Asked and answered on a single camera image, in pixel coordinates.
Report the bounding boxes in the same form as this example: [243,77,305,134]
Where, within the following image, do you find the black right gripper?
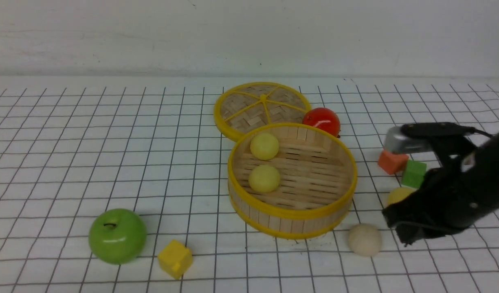
[382,163,495,245]

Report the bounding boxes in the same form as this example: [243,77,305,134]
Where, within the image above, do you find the yellow steamed bun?
[250,132,279,161]
[387,186,415,206]
[248,165,281,193]

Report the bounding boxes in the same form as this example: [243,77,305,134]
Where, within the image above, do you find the white steamed bun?
[347,224,383,257]

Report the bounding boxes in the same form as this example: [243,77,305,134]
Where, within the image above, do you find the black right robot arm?
[382,122,499,245]

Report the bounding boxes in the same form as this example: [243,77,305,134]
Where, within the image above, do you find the bamboo steamer tray yellow rims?
[227,123,358,239]

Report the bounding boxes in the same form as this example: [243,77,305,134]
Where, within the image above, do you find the woven bamboo steamer lid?
[213,82,312,142]

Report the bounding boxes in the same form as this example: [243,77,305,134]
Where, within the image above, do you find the green foam cube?
[401,160,427,189]

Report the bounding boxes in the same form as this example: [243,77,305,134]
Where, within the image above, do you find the orange foam cube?
[377,149,409,175]

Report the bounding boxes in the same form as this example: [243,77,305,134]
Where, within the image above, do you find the red toy tomato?
[302,107,341,138]

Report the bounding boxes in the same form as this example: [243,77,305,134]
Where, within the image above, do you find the yellow foam cube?
[157,239,192,280]

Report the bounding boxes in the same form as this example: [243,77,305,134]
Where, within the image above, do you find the green toy apple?
[88,208,147,265]

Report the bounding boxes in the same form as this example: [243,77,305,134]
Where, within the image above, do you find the white grid tablecloth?
[0,77,499,293]

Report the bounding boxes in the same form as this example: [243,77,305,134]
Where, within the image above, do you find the black camera cable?
[401,122,494,138]

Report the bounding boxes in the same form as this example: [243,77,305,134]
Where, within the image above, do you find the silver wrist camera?
[383,126,433,154]

